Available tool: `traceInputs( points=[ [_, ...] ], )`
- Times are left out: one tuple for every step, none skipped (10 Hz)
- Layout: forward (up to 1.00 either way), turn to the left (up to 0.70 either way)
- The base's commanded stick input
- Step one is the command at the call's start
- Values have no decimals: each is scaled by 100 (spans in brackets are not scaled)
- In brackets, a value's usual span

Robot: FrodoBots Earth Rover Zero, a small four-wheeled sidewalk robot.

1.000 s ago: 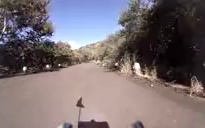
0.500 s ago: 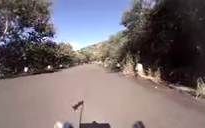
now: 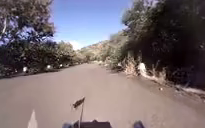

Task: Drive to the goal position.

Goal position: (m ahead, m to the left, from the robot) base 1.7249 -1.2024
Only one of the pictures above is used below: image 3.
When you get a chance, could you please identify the row of dark trees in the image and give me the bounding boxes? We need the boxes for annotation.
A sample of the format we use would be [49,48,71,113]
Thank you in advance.
[104,0,205,90]

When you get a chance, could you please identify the dry grass tufts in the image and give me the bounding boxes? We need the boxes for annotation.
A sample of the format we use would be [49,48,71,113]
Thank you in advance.
[120,55,170,85]

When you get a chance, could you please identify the robot's own part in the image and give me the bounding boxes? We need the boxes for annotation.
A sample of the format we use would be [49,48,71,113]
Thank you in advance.
[61,122,74,128]
[72,119,113,128]
[72,96,87,123]
[133,120,146,128]

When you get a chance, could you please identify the grey asphalt road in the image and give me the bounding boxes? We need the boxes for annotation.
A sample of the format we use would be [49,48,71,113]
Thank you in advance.
[0,63,205,128]

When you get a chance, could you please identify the wooded hillside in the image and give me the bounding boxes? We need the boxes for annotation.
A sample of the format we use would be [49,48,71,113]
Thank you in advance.
[77,31,128,64]

